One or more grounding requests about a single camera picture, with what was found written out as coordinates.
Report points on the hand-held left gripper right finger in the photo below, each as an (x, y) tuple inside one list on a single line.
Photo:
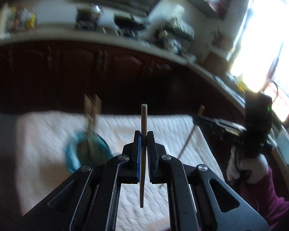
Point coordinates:
[(151, 156)]

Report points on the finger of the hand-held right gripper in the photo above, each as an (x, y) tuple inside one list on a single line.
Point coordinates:
[(228, 136), (219, 124)]

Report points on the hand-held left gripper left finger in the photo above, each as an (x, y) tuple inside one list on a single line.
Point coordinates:
[(139, 154)]

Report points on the white floral teal-rimmed utensil holder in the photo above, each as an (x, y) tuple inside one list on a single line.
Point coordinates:
[(73, 154)]

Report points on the person's right hand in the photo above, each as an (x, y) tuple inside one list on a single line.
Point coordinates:
[(255, 168)]

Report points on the green dish soap bottle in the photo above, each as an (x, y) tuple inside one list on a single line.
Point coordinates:
[(240, 83)]

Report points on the wooden cutting board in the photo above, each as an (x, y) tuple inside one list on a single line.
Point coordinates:
[(216, 59)]

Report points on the bright window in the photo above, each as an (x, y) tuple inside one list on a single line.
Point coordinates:
[(260, 41)]

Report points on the pink quilted tablecloth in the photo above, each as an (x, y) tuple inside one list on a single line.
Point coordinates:
[(50, 130)]

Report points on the metal dish rack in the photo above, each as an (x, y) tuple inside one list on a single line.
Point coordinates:
[(175, 31)]

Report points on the black wok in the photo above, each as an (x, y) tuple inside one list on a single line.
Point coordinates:
[(130, 21)]

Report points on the grey kitchen countertop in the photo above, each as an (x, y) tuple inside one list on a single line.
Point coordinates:
[(62, 32)]

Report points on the dark lidded cooking pot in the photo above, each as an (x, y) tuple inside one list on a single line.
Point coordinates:
[(86, 16)]

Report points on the yellow oil bottle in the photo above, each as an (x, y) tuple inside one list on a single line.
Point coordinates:
[(30, 20)]

